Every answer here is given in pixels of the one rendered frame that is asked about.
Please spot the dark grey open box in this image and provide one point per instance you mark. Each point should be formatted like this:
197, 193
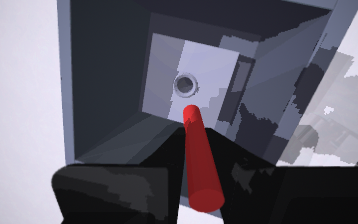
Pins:
286, 47

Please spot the red peg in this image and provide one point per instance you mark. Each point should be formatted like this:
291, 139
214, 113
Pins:
204, 189

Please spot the light grey square plate with hole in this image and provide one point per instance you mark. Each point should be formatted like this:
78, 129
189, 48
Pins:
171, 60

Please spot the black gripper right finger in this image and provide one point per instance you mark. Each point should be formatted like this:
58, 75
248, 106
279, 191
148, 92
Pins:
257, 192

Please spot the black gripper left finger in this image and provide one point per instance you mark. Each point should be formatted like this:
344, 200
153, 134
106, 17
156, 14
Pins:
152, 186

